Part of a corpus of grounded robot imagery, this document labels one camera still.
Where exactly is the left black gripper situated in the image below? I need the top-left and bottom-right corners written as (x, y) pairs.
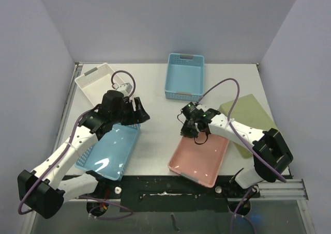
top-left (111, 98), bottom-right (149, 126)

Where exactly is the pink perforated plastic basket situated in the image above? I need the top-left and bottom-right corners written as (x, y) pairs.
top-left (168, 133), bottom-right (229, 188)

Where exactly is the large light blue basket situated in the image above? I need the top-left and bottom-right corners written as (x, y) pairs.
top-left (74, 124), bottom-right (140, 181)

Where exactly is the white perforated plastic basket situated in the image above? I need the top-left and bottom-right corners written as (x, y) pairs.
top-left (75, 63), bottom-right (126, 106)

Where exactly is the small light blue basket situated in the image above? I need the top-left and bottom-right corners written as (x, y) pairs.
top-left (164, 53), bottom-right (205, 102)

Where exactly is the olive green plastic basket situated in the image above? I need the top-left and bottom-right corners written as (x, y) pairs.
top-left (218, 94), bottom-right (278, 159)

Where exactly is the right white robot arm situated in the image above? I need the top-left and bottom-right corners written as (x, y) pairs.
top-left (180, 102), bottom-right (293, 197)

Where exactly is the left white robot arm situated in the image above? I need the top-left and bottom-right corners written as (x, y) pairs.
top-left (17, 90), bottom-right (150, 219)

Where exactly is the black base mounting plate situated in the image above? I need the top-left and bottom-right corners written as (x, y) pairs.
top-left (74, 176), bottom-right (259, 213)

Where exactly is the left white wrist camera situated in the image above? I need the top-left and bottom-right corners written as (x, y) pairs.
top-left (113, 83), bottom-right (132, 97)

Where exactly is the aluminium frame rail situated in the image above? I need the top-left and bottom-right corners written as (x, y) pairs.
top-left (52, 63), bottom-right (83, 152)

